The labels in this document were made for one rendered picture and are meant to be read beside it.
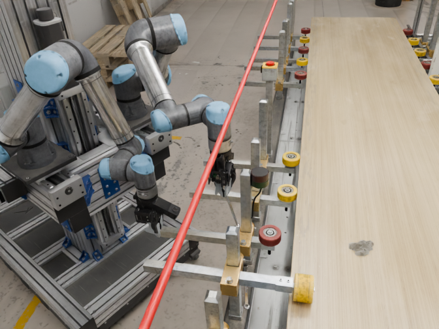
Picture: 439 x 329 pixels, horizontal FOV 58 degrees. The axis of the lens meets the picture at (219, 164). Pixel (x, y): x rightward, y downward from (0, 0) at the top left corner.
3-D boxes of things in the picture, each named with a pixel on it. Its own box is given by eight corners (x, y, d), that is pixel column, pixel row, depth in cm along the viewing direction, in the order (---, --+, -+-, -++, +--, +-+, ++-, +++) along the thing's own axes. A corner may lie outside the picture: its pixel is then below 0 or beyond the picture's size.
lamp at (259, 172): (249, 224, 141) (249, 175, 129) (251, 213, 146) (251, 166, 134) (266, 225, 140) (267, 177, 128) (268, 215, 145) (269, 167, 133)
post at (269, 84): (263, 157, 216) (264, 79, 190) (264, 152, 220) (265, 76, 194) (271, 158, 215) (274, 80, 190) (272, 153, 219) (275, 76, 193)
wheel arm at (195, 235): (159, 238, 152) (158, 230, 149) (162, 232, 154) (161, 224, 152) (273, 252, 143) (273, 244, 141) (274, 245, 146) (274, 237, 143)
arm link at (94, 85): (62, 36, 134) (129, 153, 157) (43, 46, 125) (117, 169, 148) (88, 25, 130) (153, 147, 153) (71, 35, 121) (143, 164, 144)
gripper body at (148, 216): (144, 210, 153) (138, 186, 146) (164, 213, 151) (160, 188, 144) (136, 224, 147) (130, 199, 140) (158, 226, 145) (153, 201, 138)
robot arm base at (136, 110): (110, 115, 192) (105, 96, 187) (134, 104, 202) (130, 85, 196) (129, 123, 184) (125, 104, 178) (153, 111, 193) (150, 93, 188)
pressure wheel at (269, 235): (257, 260, 144) (257, 237, 137) (259, 244, 150) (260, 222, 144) (279, 263, 142) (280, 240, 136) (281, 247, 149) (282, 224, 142)
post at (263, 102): (258, 188, 197) (259, 100, 169) (259, 184, 199) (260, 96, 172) (265, 188, 196) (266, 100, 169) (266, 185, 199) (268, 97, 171)
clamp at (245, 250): (236, 255, 143) (235, 245, 140) (242, 229, 154) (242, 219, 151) (251, 257, 142) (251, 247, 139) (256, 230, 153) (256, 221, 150)
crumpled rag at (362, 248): (355, 258, 129) (357, 253, 127) (345, 243, 134) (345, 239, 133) (379, 252, 130) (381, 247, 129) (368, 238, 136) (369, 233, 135)
